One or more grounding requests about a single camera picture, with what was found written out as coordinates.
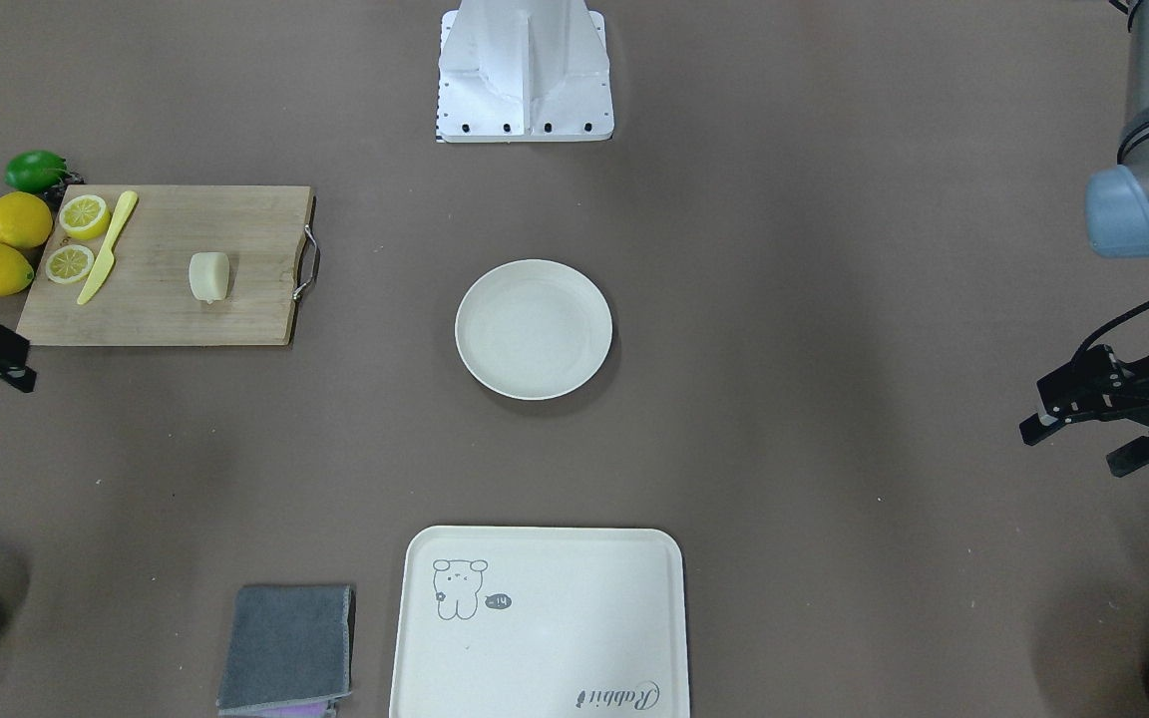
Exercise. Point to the pale white bun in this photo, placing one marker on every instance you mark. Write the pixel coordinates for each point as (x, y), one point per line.
(209, 276)

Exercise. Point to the cream rectangular tray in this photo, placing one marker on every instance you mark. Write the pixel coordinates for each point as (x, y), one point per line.
(541, 622)

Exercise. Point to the lemon half far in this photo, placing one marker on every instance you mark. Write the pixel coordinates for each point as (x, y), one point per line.
(71, 263)

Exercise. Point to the lemon half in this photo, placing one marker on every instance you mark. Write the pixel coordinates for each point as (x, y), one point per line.
(85, 217)
(71, 263)

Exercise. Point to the yellow plastic knife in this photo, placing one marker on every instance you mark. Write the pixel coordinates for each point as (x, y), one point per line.
(104, 261)

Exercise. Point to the wooden cutting board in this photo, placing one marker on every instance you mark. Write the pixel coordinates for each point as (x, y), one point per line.
(147, 300)

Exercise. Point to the lemon half near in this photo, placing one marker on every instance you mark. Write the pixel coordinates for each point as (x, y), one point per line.
(85, 217)

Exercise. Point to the green lime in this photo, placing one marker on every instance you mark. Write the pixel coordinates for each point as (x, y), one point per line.
(35, 171)

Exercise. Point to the grey folded cloth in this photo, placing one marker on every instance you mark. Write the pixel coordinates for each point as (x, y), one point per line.
(289, 652)

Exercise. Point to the cream round plate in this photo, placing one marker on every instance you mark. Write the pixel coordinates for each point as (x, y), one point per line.
(533, 330)

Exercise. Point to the white camera pole base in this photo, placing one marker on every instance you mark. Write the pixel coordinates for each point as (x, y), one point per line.
(523, 72)

